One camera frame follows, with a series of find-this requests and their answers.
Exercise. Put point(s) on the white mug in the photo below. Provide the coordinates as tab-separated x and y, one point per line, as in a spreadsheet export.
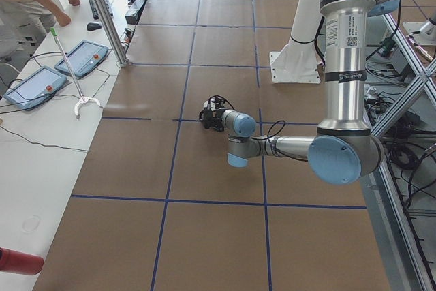
209	105

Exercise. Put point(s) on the black box device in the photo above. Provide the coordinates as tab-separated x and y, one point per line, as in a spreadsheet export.
134	12

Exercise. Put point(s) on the upper teach pendant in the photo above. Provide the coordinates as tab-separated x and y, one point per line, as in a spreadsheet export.
86	56

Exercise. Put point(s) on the teach pendant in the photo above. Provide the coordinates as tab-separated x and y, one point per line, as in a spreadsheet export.
36	89
86	56

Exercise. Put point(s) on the black computer mouse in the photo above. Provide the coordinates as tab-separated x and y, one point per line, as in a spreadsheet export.
92	26

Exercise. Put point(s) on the black keyboard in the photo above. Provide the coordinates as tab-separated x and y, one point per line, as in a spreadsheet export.
96	10

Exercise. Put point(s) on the lower teach pendant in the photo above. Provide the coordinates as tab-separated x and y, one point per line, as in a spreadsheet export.
36	89

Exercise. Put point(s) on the person in beige clothes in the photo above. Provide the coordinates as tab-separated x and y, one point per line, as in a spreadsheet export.
31	20

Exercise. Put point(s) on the red bottle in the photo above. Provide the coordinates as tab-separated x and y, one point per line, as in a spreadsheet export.
20	263

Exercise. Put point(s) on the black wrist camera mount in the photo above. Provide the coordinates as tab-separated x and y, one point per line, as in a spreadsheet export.
221	102

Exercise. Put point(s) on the white pedestal column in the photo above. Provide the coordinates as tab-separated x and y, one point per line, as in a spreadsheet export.
297	61

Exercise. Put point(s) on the aluminium frame post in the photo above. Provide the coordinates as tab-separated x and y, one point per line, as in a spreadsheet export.
112	35

